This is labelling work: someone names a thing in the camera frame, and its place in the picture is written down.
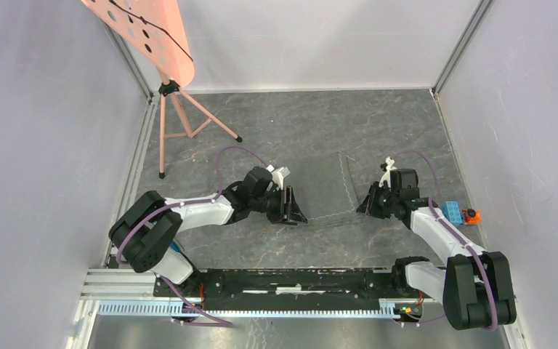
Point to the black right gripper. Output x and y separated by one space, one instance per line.
368 206

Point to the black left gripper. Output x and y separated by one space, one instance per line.
293 214

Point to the grey cloth napkin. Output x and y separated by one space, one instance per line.
324 191

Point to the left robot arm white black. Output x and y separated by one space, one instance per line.
145 236

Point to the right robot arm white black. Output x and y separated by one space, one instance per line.
474 286

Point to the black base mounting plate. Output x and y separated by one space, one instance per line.
297 289

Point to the blue toy brick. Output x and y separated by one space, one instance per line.
453 213

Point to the orange toy piece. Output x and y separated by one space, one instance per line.
471 216

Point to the pink music stand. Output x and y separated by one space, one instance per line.
156 30

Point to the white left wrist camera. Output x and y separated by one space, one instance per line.
279 175

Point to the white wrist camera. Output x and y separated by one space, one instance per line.
387 167
279 175

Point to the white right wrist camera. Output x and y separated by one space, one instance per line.
387 167

